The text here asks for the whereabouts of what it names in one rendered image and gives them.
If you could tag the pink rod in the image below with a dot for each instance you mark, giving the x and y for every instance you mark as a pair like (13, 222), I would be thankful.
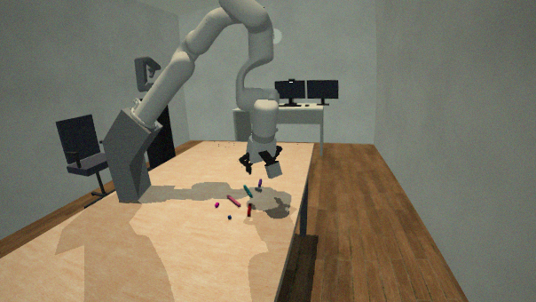
(233, 200)

